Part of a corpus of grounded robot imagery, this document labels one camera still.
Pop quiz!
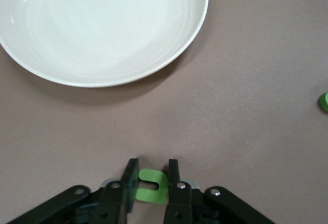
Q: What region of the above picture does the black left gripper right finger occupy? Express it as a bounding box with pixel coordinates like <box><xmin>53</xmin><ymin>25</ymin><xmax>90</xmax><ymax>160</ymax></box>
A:
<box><xmin>163</xmin><ymin>158</ymin><xmax>277</xmax><ymax>224</ymax></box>

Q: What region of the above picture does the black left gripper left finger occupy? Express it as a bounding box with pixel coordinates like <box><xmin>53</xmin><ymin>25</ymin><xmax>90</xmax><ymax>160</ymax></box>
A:
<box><xmin>0</xmin><ymin>158</ymin><xmax>140</xmax><ymax>224</ymax></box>

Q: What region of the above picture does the green small letter c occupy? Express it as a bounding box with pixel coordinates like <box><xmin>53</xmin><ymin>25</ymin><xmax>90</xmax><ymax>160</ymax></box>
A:
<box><xmin>135</xmin><ymin>169</ymin><xmax>169</xmax><ymax>205</ymax></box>

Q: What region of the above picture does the green capital letter B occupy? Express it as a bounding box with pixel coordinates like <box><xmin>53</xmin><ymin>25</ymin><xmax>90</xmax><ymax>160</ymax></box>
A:
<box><xmin>317</xmin><ymin>91</ymin><xmax>328</xmax><ymax>112</ymax></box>

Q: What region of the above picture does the brown table mat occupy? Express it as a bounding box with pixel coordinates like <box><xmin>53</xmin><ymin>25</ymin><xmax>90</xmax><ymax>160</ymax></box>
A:
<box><xmin>0</xmin><ymin>0</ymin><xmax>328</xmax><ymax>224</ymax></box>

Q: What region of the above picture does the cream plate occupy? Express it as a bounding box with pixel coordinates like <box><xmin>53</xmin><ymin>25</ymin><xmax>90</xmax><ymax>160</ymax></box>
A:
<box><xmin>0</xmin><ymin>0</ymin><xmax>210</xmax><ymax>88</ymax></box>

